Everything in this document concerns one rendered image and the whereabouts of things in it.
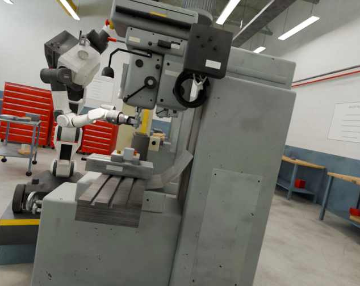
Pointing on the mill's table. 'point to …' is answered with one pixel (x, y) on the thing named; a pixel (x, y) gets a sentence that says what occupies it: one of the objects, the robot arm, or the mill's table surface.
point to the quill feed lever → (150, 81)
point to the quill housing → (147, 99)
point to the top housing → (179, 13)
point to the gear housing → (132, 38)
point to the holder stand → (140, 144)
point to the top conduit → (153, 17)
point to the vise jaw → (117, 156)
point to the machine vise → (118, 168)
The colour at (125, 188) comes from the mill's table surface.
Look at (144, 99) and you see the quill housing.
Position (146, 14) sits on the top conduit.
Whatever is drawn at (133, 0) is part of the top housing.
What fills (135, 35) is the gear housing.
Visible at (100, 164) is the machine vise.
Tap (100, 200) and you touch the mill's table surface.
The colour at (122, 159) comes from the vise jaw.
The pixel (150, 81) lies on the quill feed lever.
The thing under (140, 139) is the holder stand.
